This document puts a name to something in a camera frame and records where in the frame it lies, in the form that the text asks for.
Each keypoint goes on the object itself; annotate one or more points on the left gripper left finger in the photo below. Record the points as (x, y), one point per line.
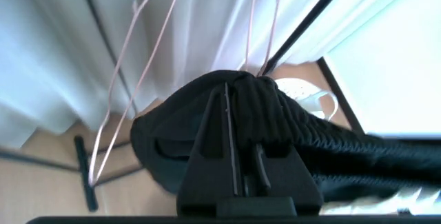
(210, 169)

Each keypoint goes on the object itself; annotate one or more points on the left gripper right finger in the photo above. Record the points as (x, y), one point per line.
(293, 179)

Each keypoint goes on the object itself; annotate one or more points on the black clothes rack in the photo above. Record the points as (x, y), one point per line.
(84, 175)

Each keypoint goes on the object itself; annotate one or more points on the beige curtain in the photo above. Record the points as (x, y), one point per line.
(51, 62)

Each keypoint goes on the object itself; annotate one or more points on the black shorts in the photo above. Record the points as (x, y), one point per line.
(344, 155)

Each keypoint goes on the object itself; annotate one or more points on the pink clothes hanger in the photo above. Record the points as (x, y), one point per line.
(251, 24)
(91, 177)

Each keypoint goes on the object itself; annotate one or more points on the white laundry basket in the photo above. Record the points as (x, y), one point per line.
(303, 89)

